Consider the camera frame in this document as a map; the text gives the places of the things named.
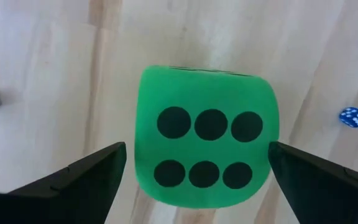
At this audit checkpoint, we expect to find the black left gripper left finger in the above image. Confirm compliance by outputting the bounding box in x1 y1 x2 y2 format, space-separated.
0 141 127 224

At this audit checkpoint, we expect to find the large green foam die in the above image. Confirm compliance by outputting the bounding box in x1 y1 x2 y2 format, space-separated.
134 64 281 209

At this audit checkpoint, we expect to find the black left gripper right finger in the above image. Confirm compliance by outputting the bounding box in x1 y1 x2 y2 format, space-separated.
268 141 358 224

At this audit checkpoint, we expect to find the small blue die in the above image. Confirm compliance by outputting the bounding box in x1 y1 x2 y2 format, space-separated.
339 106 358 128

